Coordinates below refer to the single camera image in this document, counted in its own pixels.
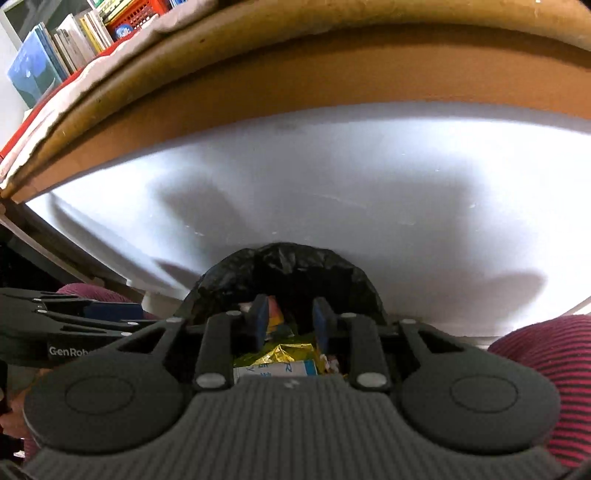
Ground red bed rail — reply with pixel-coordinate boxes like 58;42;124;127
0;39;134;158

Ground wooden bed frame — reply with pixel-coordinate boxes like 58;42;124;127
0;0;591;204

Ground white and blue paper packet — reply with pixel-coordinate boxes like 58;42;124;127
233;360;319;384

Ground large blue book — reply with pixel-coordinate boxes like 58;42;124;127
7;23;63;109

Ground colourful macaron print snack wrapper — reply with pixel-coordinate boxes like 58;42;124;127
265;298;284;340

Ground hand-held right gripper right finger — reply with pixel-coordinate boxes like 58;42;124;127
313;298;472;392

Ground black trash bag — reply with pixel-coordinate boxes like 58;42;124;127
180;242;389;335

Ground red plastic basket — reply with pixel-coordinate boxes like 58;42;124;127
104;0;171;33

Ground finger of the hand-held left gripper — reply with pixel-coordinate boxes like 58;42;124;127
0;288;145;322
0;318;162;341

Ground stack of flat books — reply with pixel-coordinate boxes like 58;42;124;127
88;0;134;21

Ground red striped sleeve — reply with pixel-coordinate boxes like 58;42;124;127
487;314;591;469

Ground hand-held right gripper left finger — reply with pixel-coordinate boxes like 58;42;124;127
117;294;269;392

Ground large gold foil wrapper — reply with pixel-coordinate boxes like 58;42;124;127
233;342;324;370

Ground row of thin books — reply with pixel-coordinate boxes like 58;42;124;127
44;9;116;75

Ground white bed side panel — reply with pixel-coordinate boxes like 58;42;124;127
23;102;591;347

